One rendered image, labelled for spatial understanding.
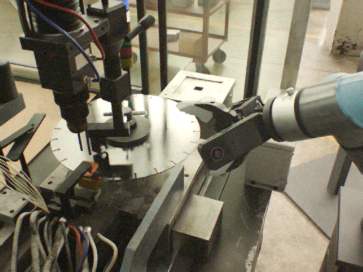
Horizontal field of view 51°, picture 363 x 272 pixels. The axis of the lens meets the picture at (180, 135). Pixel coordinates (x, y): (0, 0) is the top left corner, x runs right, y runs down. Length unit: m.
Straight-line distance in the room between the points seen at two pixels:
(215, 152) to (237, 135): 0.04
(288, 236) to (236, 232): 1.04
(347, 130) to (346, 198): 0.54
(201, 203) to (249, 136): 0.31
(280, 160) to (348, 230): 0.22
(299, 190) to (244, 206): 1.20
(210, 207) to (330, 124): 0.40
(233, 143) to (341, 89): 0.17
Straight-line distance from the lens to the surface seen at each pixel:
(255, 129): 0.60
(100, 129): 0.76
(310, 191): 2.16
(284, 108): 0.56
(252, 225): 0.93
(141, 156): 0.78
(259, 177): 1.00
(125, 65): 1.10
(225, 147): 0.58
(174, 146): 0.81
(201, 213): 0.84
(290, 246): 1.90
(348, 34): 3.86
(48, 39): 0.57
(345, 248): 0.95
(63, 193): 0.69
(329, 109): 0.53
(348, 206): 1.04
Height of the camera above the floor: 1.44
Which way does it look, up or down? 36 degrees down
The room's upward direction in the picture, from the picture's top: straight up
